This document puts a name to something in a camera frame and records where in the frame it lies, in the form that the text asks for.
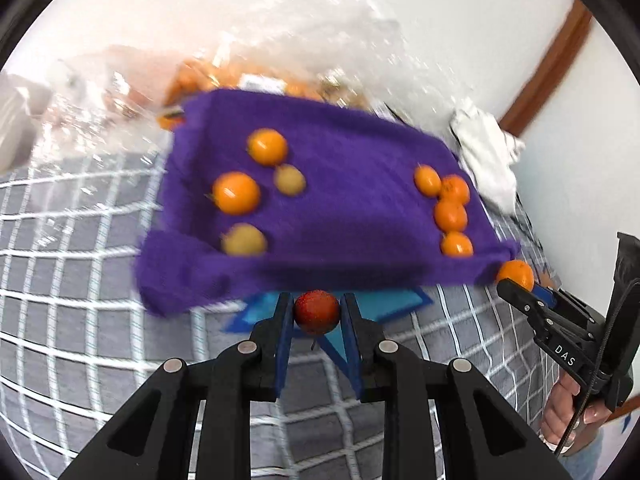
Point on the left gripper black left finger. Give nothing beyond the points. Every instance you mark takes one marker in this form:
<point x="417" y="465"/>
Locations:
<point x="193" y="420"/>

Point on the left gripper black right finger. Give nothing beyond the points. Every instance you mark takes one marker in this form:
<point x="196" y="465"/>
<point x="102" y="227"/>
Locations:
<point x="441" y="420"/>

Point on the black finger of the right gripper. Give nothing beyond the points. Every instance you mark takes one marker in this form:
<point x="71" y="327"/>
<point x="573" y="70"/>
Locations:
<point x="552" y="298"/>
<point x="546" y="323"/>

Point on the orange mandarin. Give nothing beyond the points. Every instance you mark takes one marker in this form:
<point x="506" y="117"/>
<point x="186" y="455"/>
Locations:
<point x="455" y="189"/>
<point x="518" y="271"/>
<point x="427" y="181"/>
<point x="450" y="216"/>
<point x="236" y="193"/>

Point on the small red fruit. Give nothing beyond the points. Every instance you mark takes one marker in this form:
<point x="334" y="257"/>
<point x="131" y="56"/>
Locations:
<point x="317" y="312"/>

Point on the right hand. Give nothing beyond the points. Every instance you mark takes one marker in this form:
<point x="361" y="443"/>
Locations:
<point x="559" y="410"/>

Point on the small orange kumquat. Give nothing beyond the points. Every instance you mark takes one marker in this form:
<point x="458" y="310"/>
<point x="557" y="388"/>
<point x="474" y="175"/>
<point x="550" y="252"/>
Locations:
<point x="267" y="147"/>
<point x="456" y="245"/>

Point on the grey checked blanket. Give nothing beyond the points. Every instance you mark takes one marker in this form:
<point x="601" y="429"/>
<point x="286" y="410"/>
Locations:
<point x="76" y="342"/>

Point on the white crumpled towel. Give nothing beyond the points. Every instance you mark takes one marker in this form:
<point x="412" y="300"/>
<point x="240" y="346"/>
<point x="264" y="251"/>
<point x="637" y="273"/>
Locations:
<point x="487" y="154"/>

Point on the yellow-green fruit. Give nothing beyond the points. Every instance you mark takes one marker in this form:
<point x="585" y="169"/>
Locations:
<point x="243" y="240"/>

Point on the purple fleece cloth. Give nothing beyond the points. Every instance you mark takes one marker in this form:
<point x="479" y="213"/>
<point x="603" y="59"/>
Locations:
<point x="361" y="223"/>

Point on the small yellow-green kumquat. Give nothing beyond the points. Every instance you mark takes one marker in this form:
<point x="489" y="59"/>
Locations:
<point x="289" y="180"/>

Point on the clear plastic bag of fruit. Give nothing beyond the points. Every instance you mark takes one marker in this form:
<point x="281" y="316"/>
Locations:
<point x="127" y="99"/>

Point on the brown wooden frame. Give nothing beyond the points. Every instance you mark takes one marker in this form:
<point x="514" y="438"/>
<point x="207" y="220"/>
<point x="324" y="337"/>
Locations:
<point x="550" y="72"/>

